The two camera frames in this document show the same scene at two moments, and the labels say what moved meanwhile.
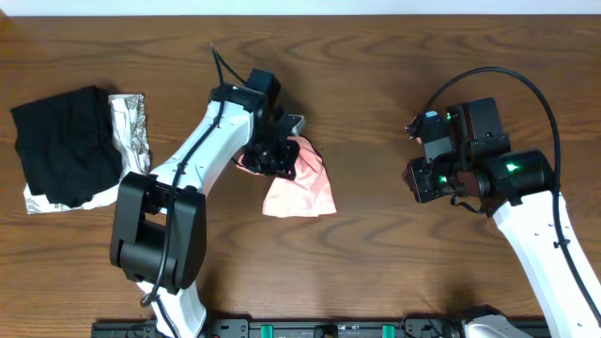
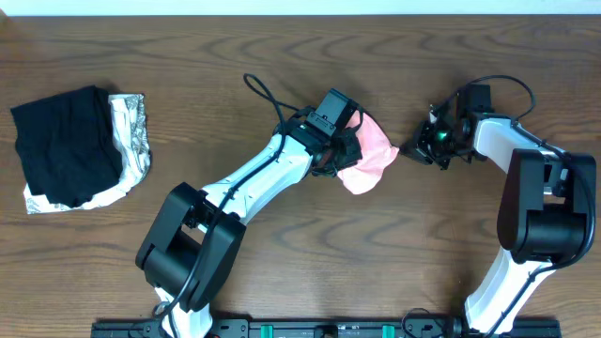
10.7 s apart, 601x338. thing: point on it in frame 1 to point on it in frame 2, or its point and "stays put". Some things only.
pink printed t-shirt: (309, 192) to (377, 152)
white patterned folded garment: (130, 122) stays put
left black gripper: (284, 166) to (353, 153)
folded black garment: (67, 145) stays put
